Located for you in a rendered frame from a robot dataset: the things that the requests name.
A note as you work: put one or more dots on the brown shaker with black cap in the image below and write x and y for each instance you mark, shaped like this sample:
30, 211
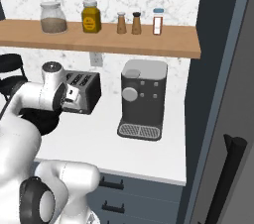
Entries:
136, 24

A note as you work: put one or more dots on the wooden wall shelf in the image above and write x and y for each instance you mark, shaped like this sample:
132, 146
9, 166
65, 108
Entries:
139, 41

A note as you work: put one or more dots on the grey fridge door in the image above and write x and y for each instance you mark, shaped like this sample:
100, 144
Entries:
243, 102

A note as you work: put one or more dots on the brown shaker with white cap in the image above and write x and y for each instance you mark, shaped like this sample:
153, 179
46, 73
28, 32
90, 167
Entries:
121, 24

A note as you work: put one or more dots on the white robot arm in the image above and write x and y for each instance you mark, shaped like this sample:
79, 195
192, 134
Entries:
20, 142

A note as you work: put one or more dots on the dark blue drawer front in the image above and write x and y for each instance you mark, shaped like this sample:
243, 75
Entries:
149, 186
145, 211

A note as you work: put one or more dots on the white wall outlet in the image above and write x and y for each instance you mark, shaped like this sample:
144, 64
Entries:
96, 58

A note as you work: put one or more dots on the black toaster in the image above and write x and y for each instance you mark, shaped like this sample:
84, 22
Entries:
89, 90

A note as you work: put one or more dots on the spice bottle with blue lid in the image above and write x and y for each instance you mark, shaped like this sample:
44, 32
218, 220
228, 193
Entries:
157, 23

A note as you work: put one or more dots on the dark blue tall side panel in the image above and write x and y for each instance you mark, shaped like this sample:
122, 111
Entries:
211, 36

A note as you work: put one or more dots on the glass jar with brown contents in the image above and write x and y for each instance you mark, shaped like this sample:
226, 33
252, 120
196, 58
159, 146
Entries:
53, 20

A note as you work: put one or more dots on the dark grey coffee machine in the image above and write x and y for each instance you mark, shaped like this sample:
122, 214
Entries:
145, 99

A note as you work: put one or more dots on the yellow jar with silver lid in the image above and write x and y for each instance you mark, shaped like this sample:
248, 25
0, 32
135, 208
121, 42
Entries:
91, 18

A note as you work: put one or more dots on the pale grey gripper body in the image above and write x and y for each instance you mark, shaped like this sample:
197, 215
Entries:
73, 106

